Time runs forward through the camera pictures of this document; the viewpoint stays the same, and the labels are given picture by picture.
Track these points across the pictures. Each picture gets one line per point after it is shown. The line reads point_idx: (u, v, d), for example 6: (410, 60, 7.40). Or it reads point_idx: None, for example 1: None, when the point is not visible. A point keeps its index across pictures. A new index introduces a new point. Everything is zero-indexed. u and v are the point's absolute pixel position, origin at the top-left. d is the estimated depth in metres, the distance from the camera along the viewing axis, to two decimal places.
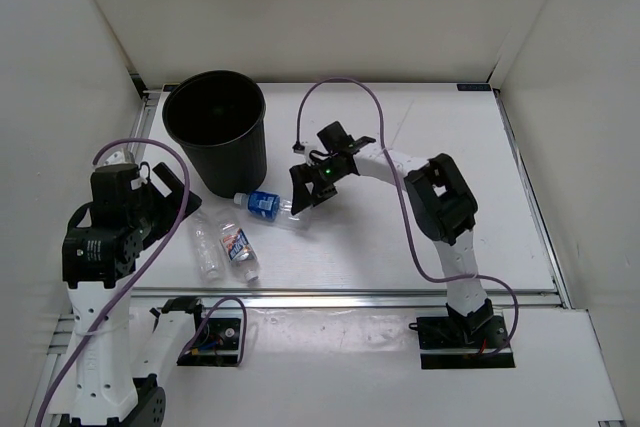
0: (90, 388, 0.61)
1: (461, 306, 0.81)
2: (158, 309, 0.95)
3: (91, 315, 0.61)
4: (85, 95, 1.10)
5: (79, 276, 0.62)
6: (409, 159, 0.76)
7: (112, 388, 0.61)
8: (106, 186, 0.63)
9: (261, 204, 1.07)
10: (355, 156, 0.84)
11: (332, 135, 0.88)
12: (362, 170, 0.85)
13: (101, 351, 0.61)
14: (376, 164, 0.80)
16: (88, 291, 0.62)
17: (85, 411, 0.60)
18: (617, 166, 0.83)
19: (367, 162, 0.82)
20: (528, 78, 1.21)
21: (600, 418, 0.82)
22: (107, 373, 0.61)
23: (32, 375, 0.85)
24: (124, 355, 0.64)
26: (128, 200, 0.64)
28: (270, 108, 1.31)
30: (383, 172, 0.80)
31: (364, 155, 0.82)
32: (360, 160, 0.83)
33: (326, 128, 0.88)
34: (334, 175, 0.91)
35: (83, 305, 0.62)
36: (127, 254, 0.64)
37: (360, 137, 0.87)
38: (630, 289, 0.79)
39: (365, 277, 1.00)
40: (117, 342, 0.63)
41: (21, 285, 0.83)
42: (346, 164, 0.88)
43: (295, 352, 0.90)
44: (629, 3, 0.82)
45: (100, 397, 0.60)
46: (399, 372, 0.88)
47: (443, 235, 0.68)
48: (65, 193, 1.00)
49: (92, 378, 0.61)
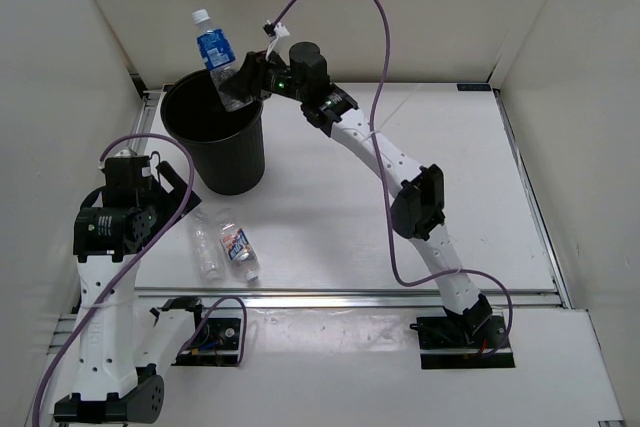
0: (92, 362, 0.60)
1: (455, 304, 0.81)
2: (158, 308, 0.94)
3: (98, 288, 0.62)
4: (84, 95, 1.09)
5: (87, 250, 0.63)
6: (400, 157, 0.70)
7: (114, 363, 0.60)
8: (120, 173, 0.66)
9: (210, 52, 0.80)
10: (335, 126, 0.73)
11: (312, 75, 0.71)
12: (337, 140, 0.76)
13: (105, 325, 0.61)
14: (361, 149, 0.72)
16: (98, 263, 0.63)
17: (85, 386, 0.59)
18: (617, 165, 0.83)
19: (350, 139, 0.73)
20: (527, 78, 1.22)
21: (600, 418, 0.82)
22: (110, 346, 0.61)
23: (31, 376, 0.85)
24: (128, 333, 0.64)
26: (138, 186, 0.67)
28: (270, 107, 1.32)
30: (367, 158, 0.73)
31: (348, 129, 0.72)
32: (339, 133, 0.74)
33: (309, 65, 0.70)
34: (285, 92, 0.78)
35: (90, 279, 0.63)
36: (136, 232, 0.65)
37: (341, 99, 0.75)
38: (630, 289, 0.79)
39: (360, 278, 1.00)
40: (121, 318, 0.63)
41: (21, 285, 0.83)
42: (317, 120, 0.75)
43: (295, 352, 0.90)
44: (629, 4, 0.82)
45: (102, 372, 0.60)
46: (400, 372, 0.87)
47: (415, 232, 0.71)
48: (65, 193, 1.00)
49: (95, 353, 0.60)
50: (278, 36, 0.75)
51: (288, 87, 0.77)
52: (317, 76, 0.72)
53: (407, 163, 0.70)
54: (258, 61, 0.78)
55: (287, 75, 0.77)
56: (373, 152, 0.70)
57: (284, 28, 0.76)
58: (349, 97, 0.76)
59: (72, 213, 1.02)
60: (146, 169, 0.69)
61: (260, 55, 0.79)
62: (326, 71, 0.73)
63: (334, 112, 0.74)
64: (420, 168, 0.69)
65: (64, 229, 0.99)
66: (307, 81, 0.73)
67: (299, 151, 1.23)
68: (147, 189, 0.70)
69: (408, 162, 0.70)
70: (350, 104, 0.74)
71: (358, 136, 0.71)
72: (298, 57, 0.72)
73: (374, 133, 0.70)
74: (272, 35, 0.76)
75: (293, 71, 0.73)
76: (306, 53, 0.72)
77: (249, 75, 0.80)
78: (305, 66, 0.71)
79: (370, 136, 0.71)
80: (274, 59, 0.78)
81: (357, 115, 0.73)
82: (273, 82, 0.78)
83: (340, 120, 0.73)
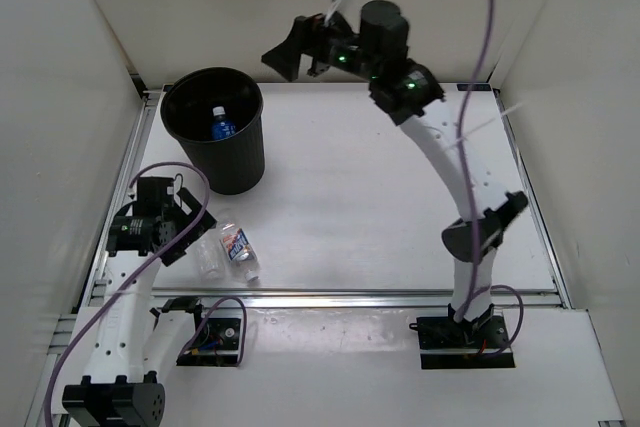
0: (106, 345, 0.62)
1: (467, 311, 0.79)
2: (159, 308, 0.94)
3: (122, 277, 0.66)
4: (84, 95, 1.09)
5: (117, 247, 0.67)
6: (486, 177, 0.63)
7: (127, 348, 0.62)
8: (150, 188, 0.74)
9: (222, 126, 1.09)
10: (414, 121, 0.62)
11: (389, 41, 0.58)
12: (408, 134, 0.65)
13: (124, 311, 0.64)
14: (443, 157, 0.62)
16: (125, 256, 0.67)
17: (96, 369, 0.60)
18: (618, 165, 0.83)
19: (430, 140, 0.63)
20: (527, 78, 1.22)
21: (600, 418, 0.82)
22: (125, 331, 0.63)
23: (31, 376, 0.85)
24: (141, 324, 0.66)
26: (164, 201, 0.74)
28: (270, 107, 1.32)
30: (445, 167, 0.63)
31: (430, 128, 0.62)
32: (416, 129, 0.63)
33: (387, 27, 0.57)
34: (347, 66, 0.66)
35: (116, 271, 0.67)
36: (161, 237, 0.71)
37: (423, 79, 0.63)
38: (630, 288, 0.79)
39: (361, 278, 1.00)
40: (139, 308, 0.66)
41: (21, 284, 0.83)
42: (390, 104, 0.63)
43: (295, 352, 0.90)
44: (628, 3, 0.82)
45: (114, 356, 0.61)
46: (400, 372, 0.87)
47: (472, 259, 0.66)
48: (65, 193, 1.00)
49: (110, 336, 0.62)
50: None
51: (350, 61, 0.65)
52: (393, 44, 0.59)
53: (493, 185, 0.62)
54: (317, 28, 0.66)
55: (351, 45, 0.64)
56: (458, 163, 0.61)
57: None
58: (433, 81, 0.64)
59: (72, 213, 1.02)
60: (171, 189, 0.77)
61: (316, 20, 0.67)
62: (405, 38, 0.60)
63: (413, 100, 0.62)
64: (508, 194, 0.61)
65: (64, 230, 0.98)
66: (381, 52, 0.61)
67: (300, 151, 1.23)
68: (171, 204, 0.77)
69: (494, 184, 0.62)
70: (436, 94, 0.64)
71: (442, 141, 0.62)
72: (375, 20, 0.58)
73: (461, 141, 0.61)
74: None
75: (363, 38, 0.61)
76: (383, 13, 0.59)
77: (302, 43, 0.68)
78: (384, 31, 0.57)
79: (456, 144, 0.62)
80: (336, 22, 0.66)
81: (443, 113, 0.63)
82: (333, 53, 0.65)
83: (424, 116, 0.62)
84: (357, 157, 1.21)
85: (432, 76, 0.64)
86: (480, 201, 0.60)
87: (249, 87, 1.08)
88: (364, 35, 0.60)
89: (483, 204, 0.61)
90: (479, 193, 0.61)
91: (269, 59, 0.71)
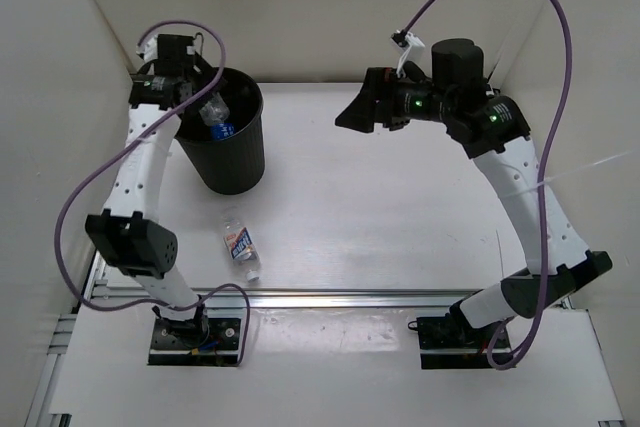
0: (125, 184, 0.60)
1: (471, 316, 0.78)
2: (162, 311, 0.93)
3: (143, 128, 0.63)
4: (84, 94, 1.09)
5: (140, 98, 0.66)
6: (566, 230, 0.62)
7: (145, 190, 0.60)
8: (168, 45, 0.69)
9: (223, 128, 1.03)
10: (492, 155, 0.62)
11: (460, 67, 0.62)
12: (482, 167, 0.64)
13: (144, 156, 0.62)
14: (518, 201, 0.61)
16: (147, 109, 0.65)
17: (115, 204, 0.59)
18: (619, 165, 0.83)
19: (506, 178, 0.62)
20: (527, 79, 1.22)
21: (600, 418, 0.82)
22: (144, 172, 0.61)
23: (30, 377, 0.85)
24: (157, 179, 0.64)
26: (183, 61, 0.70)
28: (270, 108, 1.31)
30: (519, 210, 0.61)
31: (508, 167, 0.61)
32: (494, 165, 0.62)
33: (459, 55, 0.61)
34: (424, 112, 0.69)
35: (138, 121, 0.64)
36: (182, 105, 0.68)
37: (504, 108, 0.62)
38: (631, 288, 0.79)
39: (359, 278, 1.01)
40: (156, 159, 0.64)
41: (20, 284, 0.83)
42: (467, 134, 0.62)
43: (295, 352, 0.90)
44: (629, 4, 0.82)
45: (132, 194, 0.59)
46: (399, 371, 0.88)
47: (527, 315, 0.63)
48: (65, 192, 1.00)
49: (130, 176, 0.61)
50: (408, 46, 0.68)
51: (427, 105, 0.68)
52: (467, 70, 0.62)
53: (571, 238, 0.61)
54: (389, 79, 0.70)
55: (425, 92, 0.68)
56: (536, 212, 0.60)
57: (415, 38, 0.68)
58: (518, 115, 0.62)
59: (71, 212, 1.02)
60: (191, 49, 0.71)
61: (387, 70, 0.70)
62: (478, 70, 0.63)
63: (495, 132, 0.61)
64: (586, 251, 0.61)
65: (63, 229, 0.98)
66: (455, 82, 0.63)
67: (300, 151, 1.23)
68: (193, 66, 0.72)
69: (572, 236, 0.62)
70: (520, 132, 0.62)
71: (520, 183, 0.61)
72: (445, 51, 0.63)
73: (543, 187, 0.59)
74: (402, 46, 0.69)
75: (437, 75, 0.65)
76: (455, 46, 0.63)
77: (376, 91, 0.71)
78: (458, 57, 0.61)
79: (536, 189, 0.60)
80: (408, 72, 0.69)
81: (524, 151, 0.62)
82: (408, 101, 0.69)
83: (504, 152, 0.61)
84: (356, 158, 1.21)
85: (517, 110, 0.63)
86: (557, 256, 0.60)
87: (249, 87, 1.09)
88: (437, 70, 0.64)
89: (559, 258, 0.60)
90: (556, 246, 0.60)
91: (341, 117, 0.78)
